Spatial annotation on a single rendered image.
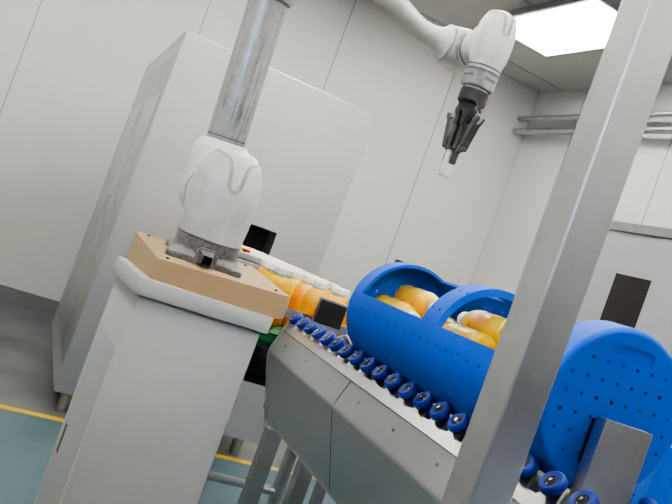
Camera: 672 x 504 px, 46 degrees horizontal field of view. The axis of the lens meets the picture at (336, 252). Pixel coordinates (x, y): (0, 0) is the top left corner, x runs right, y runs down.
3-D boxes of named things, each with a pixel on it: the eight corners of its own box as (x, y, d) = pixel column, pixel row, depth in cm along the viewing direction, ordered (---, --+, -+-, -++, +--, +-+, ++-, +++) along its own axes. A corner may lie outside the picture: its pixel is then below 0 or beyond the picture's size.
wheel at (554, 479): (569, 475, 120) (575, 484, 121) (552, 464, 124) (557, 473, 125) (547, 493, 119) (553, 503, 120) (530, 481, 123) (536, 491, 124)
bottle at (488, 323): (523, 356, 162) (476, 338, 180) (530, 323, 162) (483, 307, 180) (493, 352, 160) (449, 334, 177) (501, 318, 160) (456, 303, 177)
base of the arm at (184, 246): (164, 256, 175) (172, 232, 174) (164, 243, 196) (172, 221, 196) (242, 282, 179) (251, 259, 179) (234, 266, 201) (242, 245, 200)
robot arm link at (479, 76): (483, 62, 200) (474, 84, 200) (506, 77, 205) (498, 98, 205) (459, 62, 208) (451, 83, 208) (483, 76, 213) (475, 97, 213)
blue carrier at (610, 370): (517, 479, 124) (574, 306, 124) (330, 352, 206) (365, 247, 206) (652, 513, 134) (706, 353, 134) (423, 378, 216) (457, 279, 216)
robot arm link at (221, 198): (181, 233, 179) (214, 140, 177) (172, 221, 196) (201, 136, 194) (248, 254, 184) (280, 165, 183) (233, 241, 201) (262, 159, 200)
